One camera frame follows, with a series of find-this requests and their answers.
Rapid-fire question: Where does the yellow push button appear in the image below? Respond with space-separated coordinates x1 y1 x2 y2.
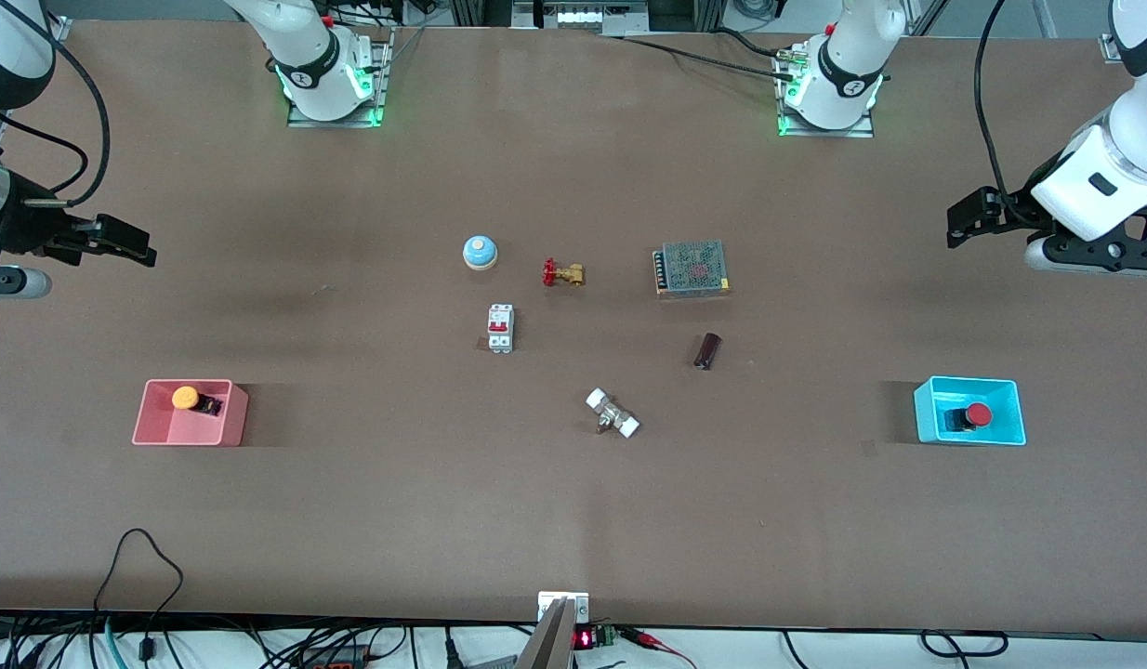
171 386 224 417

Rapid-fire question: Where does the red push button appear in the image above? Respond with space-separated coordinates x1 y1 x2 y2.
945 402 994 434

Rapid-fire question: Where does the cyan plastic bin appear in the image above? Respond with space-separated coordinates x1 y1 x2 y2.
913 375 1027 447

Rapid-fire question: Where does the pink plastic bin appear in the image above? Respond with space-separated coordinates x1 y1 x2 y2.
132 378 250 448

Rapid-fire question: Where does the metal mesh power supply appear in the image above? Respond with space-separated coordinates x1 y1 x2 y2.
653 240 732 298

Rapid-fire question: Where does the metal fitting with white caps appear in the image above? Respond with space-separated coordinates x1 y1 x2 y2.
585 387 641 439

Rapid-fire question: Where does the red and black clip lead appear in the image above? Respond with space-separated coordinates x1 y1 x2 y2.
618 627 697 669

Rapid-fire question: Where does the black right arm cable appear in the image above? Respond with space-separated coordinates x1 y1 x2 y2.
0 0 112 207

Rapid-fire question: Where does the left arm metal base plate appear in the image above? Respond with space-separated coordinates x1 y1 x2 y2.
776 46 877 139

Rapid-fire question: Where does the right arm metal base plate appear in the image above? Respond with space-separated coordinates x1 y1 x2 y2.
287 28 394 128

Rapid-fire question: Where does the black looped cable with connector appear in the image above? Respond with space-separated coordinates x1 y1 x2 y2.
92 528 185 669

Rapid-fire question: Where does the black cable to arm base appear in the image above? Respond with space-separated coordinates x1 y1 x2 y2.
600 28 799 81

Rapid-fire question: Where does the black coiled cable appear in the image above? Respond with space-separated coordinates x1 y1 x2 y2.
921 630 1009 660

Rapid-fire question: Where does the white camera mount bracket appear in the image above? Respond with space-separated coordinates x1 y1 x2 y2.
537 591 590 624

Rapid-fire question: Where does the grey metal mount bar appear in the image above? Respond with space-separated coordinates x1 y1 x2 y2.
515 597 575 669

